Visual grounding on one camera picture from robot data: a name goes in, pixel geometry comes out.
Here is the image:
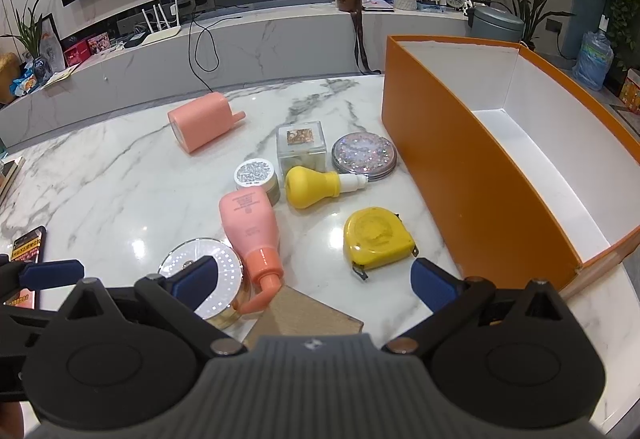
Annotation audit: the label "yellow bulb-shaped bottle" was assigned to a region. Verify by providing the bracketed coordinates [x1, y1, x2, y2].
[285, 166, 368, 210]

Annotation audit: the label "pink cylinder humidifier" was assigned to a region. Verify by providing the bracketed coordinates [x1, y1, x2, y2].
[167, 92, 245, 154]

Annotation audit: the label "small white cream jar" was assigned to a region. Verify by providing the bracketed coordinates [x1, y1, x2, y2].
[233, 158, 280, 205]

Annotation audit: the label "white wifi router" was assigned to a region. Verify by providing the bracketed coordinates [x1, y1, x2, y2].
[142, 0, 181, 46]

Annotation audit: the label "red gift box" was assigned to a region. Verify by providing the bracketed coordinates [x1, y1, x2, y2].
[64, 40, 92, 66]

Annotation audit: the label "orange storage box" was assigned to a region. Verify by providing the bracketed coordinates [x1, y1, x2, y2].
[382, 35, 639, 297]

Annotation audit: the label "glitter round compact mirror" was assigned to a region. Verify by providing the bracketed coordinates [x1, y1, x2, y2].
[331, 132, 397, 181]

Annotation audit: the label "green leafy floor plant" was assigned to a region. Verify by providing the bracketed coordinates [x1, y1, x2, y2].
[494, 0, 574, 50]

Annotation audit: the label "golden vase dried flowers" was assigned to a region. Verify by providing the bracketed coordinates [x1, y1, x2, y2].
[0, 52, 21, 106]

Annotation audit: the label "blue water jug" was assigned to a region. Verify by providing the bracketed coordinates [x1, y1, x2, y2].
[573, 30, 614, 90]

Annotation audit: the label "orange cardboard carton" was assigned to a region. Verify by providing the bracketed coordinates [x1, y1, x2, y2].
[620, 69, 640, 113]

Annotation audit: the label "grey-green pedal trash bin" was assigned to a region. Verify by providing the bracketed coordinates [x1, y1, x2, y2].
[468, 5, 524, 43]

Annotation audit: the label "black power cable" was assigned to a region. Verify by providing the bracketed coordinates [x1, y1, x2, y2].
[188, 11, 243, 95]

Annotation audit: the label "pink pump lotion bottle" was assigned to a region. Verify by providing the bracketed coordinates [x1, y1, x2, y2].
[219, 187, 284, 315]

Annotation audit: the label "yellow tape measure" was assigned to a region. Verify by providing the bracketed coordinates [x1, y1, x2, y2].
[343, 207, 419, 281]

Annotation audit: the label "clear acrylic cube box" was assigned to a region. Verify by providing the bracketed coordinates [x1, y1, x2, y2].
[277, 121, 326, 176]

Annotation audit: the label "brown leather camera case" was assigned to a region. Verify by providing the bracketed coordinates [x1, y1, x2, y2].
[336, 0, 373, 74]

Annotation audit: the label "potted plant on console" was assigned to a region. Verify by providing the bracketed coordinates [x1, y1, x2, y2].
[1, 0, 52, 85]

